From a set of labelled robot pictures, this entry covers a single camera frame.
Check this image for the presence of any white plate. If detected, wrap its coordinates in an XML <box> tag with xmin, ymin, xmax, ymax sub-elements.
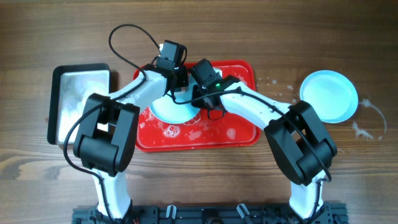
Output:
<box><xmin>149</xmin><ymin>75</ymin><xmax>200</xmax><ymax>124</ymax></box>
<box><xmin>299</xmin><ymin>70</ymin><xmax>359</xmax><ymax>123</ymax></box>

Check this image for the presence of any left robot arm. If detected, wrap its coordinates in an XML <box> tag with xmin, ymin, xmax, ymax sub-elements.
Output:
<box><xmin>70</xmin><ymin>64</ymin><xmax>188</xmax><ymax>223</ymax></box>

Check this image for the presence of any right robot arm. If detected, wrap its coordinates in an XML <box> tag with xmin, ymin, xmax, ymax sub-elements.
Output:
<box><xmin>192</xmin><ymin>82</ymin><xmax>337</xmax><ymax>223</ymax></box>

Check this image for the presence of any red plastic tray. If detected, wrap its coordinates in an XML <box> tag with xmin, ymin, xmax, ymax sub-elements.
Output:
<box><xmin>132</xmin><ymin>60</ymin><xmax>261</xmax><ymax>153</ymax></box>

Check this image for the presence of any black soapy water tray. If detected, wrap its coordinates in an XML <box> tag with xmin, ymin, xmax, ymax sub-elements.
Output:
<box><xmin>47</xmin><ymin>63</ymin><xmax>111</xmax><ymax>146</ymax></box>

